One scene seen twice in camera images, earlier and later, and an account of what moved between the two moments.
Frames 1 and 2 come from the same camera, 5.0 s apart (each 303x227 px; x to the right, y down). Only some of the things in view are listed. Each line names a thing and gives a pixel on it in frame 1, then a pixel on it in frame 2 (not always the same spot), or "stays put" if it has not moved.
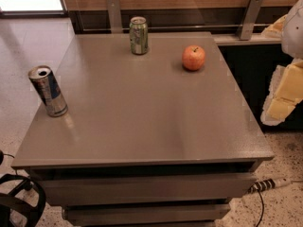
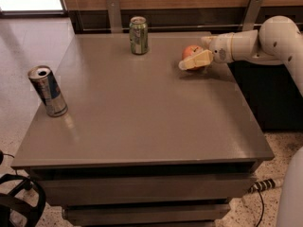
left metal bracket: (114, 14) stays put
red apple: (193, 58) stays put
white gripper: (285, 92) -> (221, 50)
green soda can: (138, 35) stays put
